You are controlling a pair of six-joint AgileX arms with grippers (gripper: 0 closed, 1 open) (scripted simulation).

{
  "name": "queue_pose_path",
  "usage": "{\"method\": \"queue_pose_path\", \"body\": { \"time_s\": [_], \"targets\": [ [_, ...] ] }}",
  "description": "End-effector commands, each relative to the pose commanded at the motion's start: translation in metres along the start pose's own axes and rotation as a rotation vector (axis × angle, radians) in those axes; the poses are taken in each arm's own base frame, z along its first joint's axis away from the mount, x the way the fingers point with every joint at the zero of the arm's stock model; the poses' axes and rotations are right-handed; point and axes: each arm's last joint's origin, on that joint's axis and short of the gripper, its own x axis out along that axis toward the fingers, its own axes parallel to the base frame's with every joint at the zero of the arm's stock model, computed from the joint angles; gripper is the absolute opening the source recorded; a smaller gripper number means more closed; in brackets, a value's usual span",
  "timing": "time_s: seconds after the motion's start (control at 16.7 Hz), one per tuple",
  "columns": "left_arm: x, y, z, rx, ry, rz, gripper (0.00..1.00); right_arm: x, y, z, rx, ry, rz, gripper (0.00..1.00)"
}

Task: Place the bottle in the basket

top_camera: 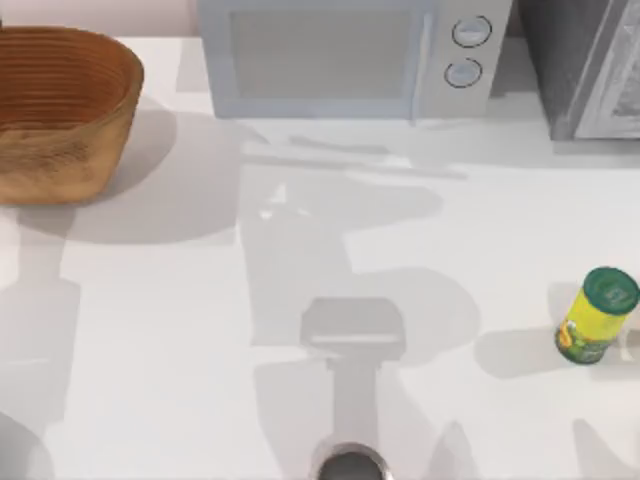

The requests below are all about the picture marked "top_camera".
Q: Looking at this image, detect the microwave door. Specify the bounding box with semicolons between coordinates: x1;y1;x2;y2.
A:
195;0;434;121

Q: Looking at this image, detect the pale microwave oven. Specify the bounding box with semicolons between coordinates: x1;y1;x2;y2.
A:
195;0;514;123

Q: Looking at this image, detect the round microwave knob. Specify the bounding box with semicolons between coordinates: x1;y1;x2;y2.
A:
451;14;494;49
443;56;484;90

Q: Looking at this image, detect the grey metal cup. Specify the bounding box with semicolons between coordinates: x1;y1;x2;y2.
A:
313;441;392;480

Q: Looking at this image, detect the brown woven basket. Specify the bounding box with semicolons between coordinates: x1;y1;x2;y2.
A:
0;26;146;206

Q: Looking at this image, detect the yellow and green can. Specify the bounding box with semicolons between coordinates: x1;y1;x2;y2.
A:
554;266;640;366

